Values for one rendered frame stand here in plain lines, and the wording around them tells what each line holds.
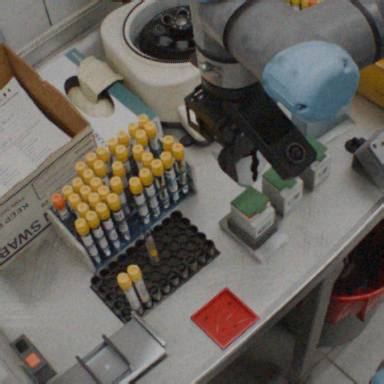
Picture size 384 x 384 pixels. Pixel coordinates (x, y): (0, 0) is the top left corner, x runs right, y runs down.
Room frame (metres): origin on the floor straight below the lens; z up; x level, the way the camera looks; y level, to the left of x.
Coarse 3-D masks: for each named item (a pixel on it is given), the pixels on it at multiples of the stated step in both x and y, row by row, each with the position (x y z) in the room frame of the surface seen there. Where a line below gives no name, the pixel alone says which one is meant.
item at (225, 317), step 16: (224, 288) 0.38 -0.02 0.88; (208, 304) 0.36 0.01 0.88; (224, 304) 0.36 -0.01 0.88; (240, 304) 0.36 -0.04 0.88; (192, 320) 0.34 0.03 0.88; (208, 320) 0.34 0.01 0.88; (224, 320) 0.34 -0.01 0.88; (240, 320) 0.33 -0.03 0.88; (256, 320) 0.33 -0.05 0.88; (224, 336) 0.31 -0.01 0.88
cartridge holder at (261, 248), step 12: (228, 216) 0.50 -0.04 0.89; (228, 228) 0.47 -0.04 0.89; (240, 228) 0.46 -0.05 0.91; (276, 228) 0.46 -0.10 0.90; (240, 240) 0.45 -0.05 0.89; (252, 240) 0.44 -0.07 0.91; (264, 240) 0.44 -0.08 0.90; (276, 240) 0.44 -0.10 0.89; (252, 252) 0.43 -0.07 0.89; (264, 252) 0.43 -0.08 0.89
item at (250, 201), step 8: (248, 192) 0.49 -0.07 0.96; (256, 192) 0.48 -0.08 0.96; (232, 200) 0.48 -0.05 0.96; (240, 200) 0.48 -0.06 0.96; (248, 200) 0.47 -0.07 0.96; (256, 200) 0.47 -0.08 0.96; (264, 200) 0.47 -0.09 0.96; (240, 208) 0.46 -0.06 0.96; (248, 208) 0.46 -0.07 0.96; (256, 208) 0.46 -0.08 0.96; (264, 208) 0.45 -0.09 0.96; (248, 216) 0.45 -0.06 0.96
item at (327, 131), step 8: (344, 112) 0.64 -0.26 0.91; (296, 120) 0.62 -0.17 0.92; (328, 120) 0.62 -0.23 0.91; (336, 120) 0.63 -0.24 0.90; (344, 120) 0.64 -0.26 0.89; (352, 120) 0.64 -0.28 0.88; (304, 128) 0.61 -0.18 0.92; (312, 128) 0.61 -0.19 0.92; (320, 128) 0.61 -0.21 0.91; (328, 128) 0.62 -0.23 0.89; (336, 128) 0.63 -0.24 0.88; (344, 128) 0.62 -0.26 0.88; (304, 136) 0.61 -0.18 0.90; (312, 136) 0.61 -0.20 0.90; (320, 136) 0.61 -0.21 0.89; (328, 136) 0.61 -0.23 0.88; (336, 136) 0.61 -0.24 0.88
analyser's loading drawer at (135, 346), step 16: (112, 336) 0.32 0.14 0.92; (128, 336) 0.32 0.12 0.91; (144, 336) 0.32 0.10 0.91; (96, 352) 0.30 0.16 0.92; (112, 352) 0.30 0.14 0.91; (128, 352) 0.30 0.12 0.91; (144, 352) 0.29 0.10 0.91; (160, 352) 0.29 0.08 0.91; (80, 368) 0.28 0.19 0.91; (96, 368) 0.28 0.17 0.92; (112, 368) 0.28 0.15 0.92; (128, 368) 0.27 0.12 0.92; (144, 368) 0.27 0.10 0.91
